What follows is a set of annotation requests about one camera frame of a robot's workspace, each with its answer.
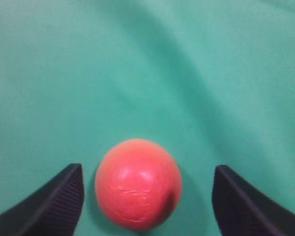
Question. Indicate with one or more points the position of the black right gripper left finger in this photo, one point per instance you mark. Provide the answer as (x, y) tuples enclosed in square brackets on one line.
[(52, 210)]

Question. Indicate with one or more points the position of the red yellow round bread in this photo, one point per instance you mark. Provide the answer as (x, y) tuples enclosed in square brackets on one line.
[(138, 184)]

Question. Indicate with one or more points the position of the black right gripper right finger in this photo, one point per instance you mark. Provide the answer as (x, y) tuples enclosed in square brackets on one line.
[(242, 210)]

